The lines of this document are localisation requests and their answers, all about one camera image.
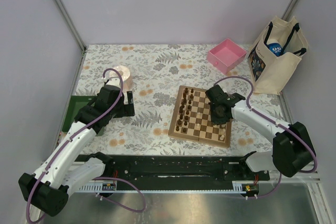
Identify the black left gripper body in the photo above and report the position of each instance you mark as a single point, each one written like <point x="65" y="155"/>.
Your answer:
<point x="122" y="109"/>

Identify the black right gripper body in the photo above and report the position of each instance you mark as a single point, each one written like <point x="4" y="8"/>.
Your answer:
<point x="216" y="118"/>

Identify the peach toilet paper roll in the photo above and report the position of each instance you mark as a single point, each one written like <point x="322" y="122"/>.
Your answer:
<point x="126" y="77"/>

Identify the wooden chess board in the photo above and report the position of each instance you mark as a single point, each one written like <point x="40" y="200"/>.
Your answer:
<point x="191" y="119"/>

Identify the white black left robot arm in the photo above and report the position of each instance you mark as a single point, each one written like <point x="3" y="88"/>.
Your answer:
<point x="49" y="187"/>

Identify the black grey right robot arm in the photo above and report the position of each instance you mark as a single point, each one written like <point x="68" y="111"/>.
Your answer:
<point x="292" y="150"/>

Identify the green open box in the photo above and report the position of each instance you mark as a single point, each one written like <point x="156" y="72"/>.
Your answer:
<point x="75" y="104"/>

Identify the pink open box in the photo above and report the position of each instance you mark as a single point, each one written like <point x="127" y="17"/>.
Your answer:
<point x="226" y="55"/>

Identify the floral table mat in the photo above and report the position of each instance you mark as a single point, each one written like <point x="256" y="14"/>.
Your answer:
<point x="157" y="72"/>

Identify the cream canvas tote bag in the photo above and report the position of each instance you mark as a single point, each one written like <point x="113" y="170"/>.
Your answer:
<point x="270" y="73"/>

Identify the blue white bottle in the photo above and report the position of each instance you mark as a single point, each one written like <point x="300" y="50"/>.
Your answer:
<point x="275" y="47"/>

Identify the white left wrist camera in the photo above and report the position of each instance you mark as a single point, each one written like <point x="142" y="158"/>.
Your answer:
<point x="114" y="81"/>

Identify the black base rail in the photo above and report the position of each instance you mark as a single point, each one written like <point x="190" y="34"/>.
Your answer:
<point x="133" y="167"/>

